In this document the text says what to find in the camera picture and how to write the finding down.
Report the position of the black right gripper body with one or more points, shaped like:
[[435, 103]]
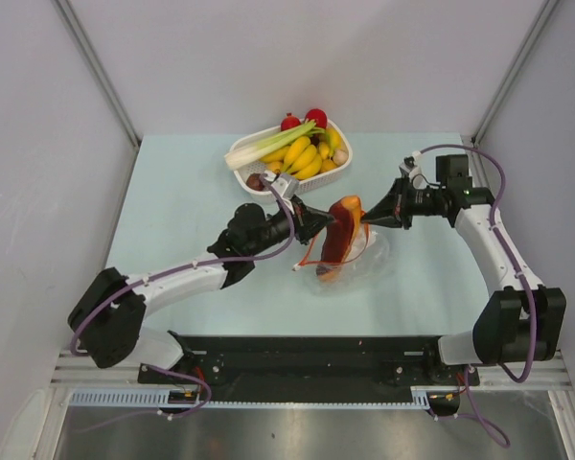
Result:
[[415, 202]]

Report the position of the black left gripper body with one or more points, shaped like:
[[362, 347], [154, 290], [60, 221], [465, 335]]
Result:
[[300, 225]]

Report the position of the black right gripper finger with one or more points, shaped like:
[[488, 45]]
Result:
[[392, 200], [381, 219]]

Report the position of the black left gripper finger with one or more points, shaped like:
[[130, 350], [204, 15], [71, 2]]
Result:
[[312, 214], [316, 225]]

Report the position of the clear zip bag red zipper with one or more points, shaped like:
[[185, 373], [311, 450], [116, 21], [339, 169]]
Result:
[[367, 260]]

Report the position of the green white celery stalk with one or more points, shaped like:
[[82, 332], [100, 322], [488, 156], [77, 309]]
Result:
[[253, 151]]

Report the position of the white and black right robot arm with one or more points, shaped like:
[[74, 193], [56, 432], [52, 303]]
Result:
[[523, 318]]

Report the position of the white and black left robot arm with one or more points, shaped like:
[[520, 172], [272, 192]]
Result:
[[107, 322]]

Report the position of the yellow banana bunch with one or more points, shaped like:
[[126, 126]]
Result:
[[310, 155]]

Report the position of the white garlic bulb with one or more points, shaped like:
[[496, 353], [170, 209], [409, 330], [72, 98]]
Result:
[[340, 157]]

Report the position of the dark purple passion fruit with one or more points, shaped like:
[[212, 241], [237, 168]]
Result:
[[254, 182]]

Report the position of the red apple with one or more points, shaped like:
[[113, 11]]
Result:
[[318, 116]]

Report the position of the red pomegranate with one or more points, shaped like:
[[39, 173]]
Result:
[[289, 122]]

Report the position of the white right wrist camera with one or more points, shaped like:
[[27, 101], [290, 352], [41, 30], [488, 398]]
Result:
[[411, 169]]

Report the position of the right aluminium corner post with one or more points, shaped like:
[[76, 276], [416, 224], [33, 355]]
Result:
[[524, 51]]

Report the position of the aluminium corner post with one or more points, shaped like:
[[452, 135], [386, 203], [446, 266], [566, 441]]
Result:
[[524, 51], [88, 53]]

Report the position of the aluminium frame rail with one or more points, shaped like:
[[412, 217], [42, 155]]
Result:
[[548, 375]]

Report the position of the white slotted cable duct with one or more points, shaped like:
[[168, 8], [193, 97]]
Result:
[[185, 399]]

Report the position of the left aluminium corner post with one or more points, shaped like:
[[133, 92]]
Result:
[[88, 53]]

